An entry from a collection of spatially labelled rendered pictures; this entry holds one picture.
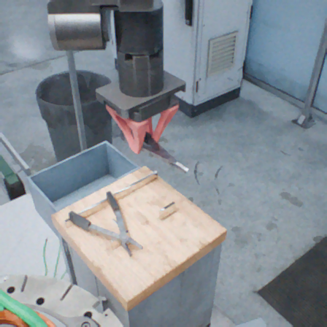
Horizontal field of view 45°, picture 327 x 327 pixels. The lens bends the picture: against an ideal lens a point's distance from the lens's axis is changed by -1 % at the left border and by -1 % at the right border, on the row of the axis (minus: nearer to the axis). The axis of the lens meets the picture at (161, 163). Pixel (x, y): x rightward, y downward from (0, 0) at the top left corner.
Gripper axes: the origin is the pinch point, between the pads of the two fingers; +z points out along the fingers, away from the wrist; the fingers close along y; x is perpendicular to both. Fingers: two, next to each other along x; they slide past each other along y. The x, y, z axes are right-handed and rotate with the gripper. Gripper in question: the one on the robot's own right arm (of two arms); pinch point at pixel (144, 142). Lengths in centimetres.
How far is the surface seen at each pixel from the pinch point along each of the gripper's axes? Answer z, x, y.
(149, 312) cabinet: 19.5, 11.9, 9.3
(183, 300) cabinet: 23.4, 12.0, 2.5
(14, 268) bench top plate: 40, -26, 18
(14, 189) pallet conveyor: 45, -55, 6
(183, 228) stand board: 12.0, 8.0, -0.7
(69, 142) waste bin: 86, -115, -42
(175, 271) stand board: 13.0, 12.4, 4.9
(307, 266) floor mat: 118, -3, -93
